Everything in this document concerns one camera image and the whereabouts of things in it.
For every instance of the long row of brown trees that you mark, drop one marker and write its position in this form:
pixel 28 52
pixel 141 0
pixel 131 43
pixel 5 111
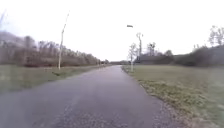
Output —
pixel 43 55

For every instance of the young tree with pale trunk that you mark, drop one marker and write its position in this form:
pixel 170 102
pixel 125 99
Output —
pixel 60 53

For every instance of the tall bare tree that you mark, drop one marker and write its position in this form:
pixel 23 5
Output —
pixel 139 46

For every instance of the grey asphalt path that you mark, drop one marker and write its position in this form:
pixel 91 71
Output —
pixel 100 100

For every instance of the pale street lamp post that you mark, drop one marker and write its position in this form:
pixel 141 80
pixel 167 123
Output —
pixel 131 65

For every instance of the dark belt of trees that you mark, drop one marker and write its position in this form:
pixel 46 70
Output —
pixel 196 56

